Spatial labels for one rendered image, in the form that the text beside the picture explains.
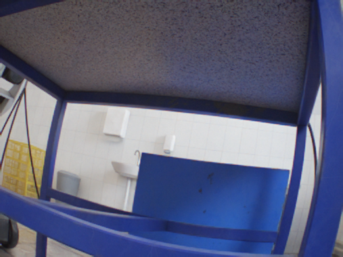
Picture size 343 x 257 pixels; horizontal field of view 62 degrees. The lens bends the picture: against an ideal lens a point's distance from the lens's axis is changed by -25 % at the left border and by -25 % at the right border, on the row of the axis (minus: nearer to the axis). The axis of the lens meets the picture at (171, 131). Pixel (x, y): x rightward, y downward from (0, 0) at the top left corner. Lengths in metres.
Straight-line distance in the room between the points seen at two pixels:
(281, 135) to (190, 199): 3.38
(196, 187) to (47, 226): 0.67
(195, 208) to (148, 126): 3.66
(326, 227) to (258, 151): 3.97
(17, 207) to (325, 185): 0.30
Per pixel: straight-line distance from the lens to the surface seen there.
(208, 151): 4.30
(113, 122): 4.62
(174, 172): 0.96
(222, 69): 0.67
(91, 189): 4.75
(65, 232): 0.32
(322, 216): 0.27
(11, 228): 1.62
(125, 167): 4.05
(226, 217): 0.92
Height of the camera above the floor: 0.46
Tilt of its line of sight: 12 degrees up
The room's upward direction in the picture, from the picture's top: 11 degrees clockwise
